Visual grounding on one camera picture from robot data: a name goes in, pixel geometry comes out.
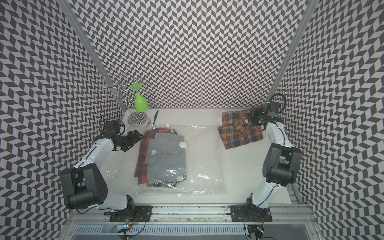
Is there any red black buffalo plaid shirt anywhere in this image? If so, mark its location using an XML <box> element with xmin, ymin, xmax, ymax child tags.
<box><xmin>134</xmin><ymin>128</ymin><xmax>174</xmax><ymax>185</ymax></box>

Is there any grey shirt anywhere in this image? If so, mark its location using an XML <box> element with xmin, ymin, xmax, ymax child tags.
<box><xmin>145</xmin><ymin>133</ymin><xmax>187</xmax><ymax>188</ymax></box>

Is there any clear plastic vacuum bag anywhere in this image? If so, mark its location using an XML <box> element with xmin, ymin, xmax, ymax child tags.
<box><xmin>101</xmin><ymin>124</ymin><xmax>225</xmax><ymax>196</ymax></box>

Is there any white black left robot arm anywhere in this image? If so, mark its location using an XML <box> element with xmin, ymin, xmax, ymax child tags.
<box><xmin>60</xmin><ymin>130</ymin><xmax>143</xmax><ymax>214</ymax></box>

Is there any white round bag valve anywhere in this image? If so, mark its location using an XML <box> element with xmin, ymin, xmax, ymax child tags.
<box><xmin>179</xmin><ymin>142</ymin><xmax>188</xmax><ymax>149</ymax></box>

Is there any blue green pen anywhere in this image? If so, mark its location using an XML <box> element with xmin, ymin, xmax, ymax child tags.
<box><xmin>152</xmin><ymin>110</ymin><xmax>159</xmax><ymax>127</ymax></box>

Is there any green plastic wine glass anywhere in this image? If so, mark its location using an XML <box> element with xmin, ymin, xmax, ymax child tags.
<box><xmin>130</xmin><ymin>84</ymin><xmax>149</xmax><ymax>113</ymax></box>

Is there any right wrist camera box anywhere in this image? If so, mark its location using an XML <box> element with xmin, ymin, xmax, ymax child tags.
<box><xmin>267</xmin><ymin>102</ymin><xmax>281</xmax><ymax>118</ymax></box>

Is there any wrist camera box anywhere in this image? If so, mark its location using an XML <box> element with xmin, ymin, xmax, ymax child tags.
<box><xmin>104</xmin><ymin>120</ymin><xmax>126</xmax><ymax>135</ymax></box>
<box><xmin>267</xmin><ymin>102</ymin><xmax>281</xmax><ymax>118</ymax></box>

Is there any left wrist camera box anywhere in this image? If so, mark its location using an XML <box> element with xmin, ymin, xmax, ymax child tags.
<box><xmin>104</xmin><ymin>120</ymin><xmax>126</xmax><ymax>135</ymax></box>

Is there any black corrugated cable conduit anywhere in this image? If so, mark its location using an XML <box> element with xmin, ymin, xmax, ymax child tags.
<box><xmin>266</xmin><ymin>92</ymin><xmax>287</xmax><ymax>115</ymax></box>

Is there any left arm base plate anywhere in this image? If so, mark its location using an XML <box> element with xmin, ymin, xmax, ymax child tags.
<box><xmin>104</xmin><ymin>206</ymin><xmax>153</xmax><ymax>223</ymax></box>

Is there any aluminium frame right floor rail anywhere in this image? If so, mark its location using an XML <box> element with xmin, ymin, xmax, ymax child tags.
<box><xmin>260</xmin><ymin>108</ymin><xmax>304</xmax><ymax>205</ymax></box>

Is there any left electronics board with wires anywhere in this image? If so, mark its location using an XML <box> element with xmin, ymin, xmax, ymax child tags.
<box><xmin>117</xmin><ymin>213</ymin><xmax>148</xmax><ymax>240</ymax></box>

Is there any electronics board with wires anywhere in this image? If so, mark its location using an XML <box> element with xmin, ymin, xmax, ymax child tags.
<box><xmin>117</xmin><ymin>213</ymin><xmax>148</xmax><ymax>240</ymax></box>
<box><xmin>244</xmin><ymin>218</ymin><xmax>276</xmax><ymax>240</ymax></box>

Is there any aluminium front rail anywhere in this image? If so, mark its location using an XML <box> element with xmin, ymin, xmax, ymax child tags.
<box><xmin>66</xmin><ymin>204</ymin><xmax>317</xmax><ymax>225</ymax></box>

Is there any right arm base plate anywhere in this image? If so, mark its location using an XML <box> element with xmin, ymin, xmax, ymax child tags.
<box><xmin>228</xmin><ymin>205</ymin><xmax>273</xmax><ymax>223</ymax></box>

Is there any right electronics board with wires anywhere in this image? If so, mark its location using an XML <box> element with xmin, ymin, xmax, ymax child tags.
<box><xmin>244</xmin><ymin>218</ymin><xmax>276</xmax><ymax>240</ymax></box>

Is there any aluminium frame corner post right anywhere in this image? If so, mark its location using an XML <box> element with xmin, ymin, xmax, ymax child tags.
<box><xmin>263</xmin><ymin>0</ymin><xmax>320</xmax><ymax>108</ymax></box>

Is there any aluminium frame corner post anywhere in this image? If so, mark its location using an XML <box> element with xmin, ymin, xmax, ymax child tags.
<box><xmin>57</xmin><ymin>0</ymin><xmax>127</xmax><ymax>113</ymax></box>
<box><xmin>263</xmin><ymin>0</ymin><xmax>320</xmax><ymax>108</ymax></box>

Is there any aluminium frame corner post left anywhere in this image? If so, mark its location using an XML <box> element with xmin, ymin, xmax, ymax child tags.
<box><xmin>57</xmin><ymin>0</ymin><xmax>127</xmax><ymax>113</ymax></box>

